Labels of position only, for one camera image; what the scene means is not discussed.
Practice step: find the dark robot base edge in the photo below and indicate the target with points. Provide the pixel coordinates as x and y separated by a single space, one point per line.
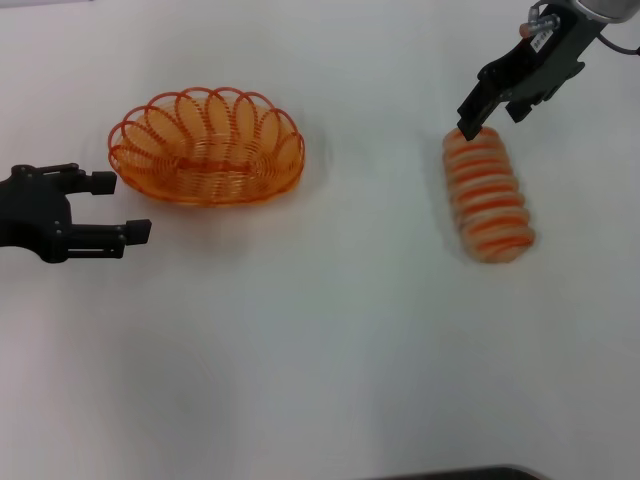
460 473

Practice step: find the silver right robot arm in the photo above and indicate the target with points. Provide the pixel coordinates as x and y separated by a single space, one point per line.
615 7

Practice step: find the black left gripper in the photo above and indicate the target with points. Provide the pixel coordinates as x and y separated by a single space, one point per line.
35 215

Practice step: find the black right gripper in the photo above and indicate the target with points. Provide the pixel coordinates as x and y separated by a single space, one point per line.
550 65

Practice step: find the orange white striped bread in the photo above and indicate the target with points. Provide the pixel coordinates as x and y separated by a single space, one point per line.
490 200

